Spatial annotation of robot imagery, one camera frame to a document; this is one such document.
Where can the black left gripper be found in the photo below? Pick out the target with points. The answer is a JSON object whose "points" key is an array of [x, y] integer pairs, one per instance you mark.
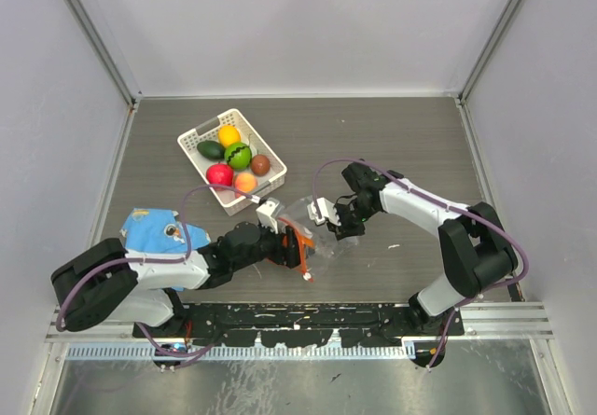
{"points": [[286, 246]]}

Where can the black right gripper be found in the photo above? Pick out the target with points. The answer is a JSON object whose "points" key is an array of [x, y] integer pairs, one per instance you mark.
{"points": [[344, 229]]}

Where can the clear zip top bag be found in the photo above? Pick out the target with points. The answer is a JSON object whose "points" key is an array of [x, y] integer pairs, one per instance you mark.
{"points": [[328, 250]]}

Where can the fake peach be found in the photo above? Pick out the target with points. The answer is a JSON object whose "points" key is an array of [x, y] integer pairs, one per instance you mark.
{"points": [[245, 182]]}

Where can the fake brown passion fruit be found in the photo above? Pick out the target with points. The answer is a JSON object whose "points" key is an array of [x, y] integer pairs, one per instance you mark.
{"points": [[260, 165]]}

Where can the fake red apple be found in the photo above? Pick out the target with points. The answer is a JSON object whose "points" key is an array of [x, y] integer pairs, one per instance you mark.
{"points": [[220, 174]]}

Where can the fake green watermelon piece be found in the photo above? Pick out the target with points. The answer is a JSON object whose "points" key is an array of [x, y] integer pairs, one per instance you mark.
{"points": [[238, 156]]}

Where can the fake dark green vegetable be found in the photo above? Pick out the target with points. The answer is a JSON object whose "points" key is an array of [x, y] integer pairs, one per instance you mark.
{"points": [[211, 150]]}

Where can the fake yellow lemon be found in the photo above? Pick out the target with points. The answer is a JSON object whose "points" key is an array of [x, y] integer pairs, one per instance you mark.
{"points": [[228, 135]]}

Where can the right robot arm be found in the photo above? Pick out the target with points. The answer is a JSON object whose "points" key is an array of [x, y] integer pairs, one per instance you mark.
{"points": [[474, 256]]}

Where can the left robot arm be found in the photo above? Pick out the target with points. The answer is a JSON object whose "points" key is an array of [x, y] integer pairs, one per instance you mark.
{"points": [[109, 281]]}

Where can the white perforated plastic basket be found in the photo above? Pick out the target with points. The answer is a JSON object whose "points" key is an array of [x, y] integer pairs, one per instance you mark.
{"points": [[231, 201]]}

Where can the blue patterned cloth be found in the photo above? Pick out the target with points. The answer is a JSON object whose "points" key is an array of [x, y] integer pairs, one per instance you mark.
{"points": [[158, 233]]}

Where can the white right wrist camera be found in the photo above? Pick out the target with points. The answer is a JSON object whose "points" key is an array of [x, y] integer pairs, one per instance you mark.
{"points": [[323, 211]]}

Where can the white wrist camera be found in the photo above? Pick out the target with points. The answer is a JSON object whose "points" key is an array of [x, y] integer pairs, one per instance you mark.
{"points": [[323, 211], [267, 211]]}

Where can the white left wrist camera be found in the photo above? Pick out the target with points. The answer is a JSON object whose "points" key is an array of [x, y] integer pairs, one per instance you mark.
{"points": [[267, 211]]}

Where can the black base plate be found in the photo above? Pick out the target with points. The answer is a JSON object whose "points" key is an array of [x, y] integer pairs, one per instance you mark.
{"points": [[296, 325]]}

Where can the aluminium frame rail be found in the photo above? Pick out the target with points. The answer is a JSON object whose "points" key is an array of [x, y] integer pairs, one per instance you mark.
{"points": [[494, 320]]}

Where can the blue slotted cable duct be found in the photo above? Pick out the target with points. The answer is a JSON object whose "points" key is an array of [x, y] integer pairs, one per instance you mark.
{"points": [[333, 351]]}

